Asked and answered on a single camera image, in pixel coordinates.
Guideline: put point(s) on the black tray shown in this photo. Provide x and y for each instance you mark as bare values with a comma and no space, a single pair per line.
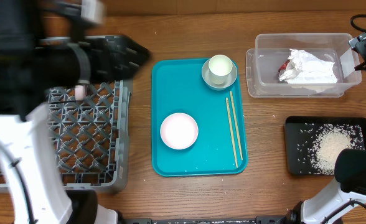
291,130

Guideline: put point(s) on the white cup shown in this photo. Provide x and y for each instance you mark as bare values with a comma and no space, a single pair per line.
220,67

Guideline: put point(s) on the red snack wrapper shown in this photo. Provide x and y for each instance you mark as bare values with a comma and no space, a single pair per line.
282,70

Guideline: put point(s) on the white napkin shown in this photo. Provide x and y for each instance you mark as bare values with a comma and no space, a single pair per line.
307,71

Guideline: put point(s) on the pile of rice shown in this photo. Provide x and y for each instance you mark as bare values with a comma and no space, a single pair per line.
319,145

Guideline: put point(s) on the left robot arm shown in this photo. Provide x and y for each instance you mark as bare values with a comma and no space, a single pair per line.
43,46

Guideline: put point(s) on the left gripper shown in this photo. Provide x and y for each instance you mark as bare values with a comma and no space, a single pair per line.
112,67

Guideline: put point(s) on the large white plate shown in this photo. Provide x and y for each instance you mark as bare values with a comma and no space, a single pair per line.
80,92

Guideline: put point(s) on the grey dishwasher rack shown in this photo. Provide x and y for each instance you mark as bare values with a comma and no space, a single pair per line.
91,136

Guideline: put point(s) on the clear plastic bin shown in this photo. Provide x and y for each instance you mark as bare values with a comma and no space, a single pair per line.
272,51

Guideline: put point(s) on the teal plastic tray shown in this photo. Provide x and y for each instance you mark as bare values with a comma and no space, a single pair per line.
178,87

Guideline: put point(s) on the grey saucer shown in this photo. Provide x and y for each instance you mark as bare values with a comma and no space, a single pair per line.
231,77

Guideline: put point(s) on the right wooden chopstick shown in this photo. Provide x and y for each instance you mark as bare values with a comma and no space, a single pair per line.
236,125

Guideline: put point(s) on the wooden chopstick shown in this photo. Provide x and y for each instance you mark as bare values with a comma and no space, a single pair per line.
231,132
236,125

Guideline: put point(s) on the left wooden chopstick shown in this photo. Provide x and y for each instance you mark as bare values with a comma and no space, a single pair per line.
231,132

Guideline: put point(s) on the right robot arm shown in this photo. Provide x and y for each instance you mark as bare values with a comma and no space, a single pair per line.
348,187

